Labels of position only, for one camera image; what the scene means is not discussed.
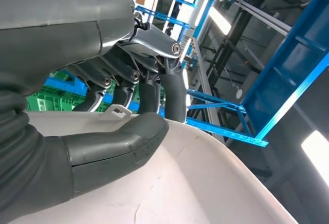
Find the black steel column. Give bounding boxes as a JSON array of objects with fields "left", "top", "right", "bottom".
[{"left": 205, "top": 0, "right": 277, "bottom": 77}]

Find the green plastic crate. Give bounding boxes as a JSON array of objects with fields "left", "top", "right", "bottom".
[
  {"left": 26, "top": 93, "right": 61, "bottom": 113},
  {"left": 60, "top": 91, "right": 114, "bottom": 113}
]

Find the ceiling light panel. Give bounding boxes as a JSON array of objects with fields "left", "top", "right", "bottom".
[
  {"left": 301, "top": 130, "right": 329, "bottom": 186},
  {"left": 208, "top": 6, "right": 232, "bottom": 36}
]

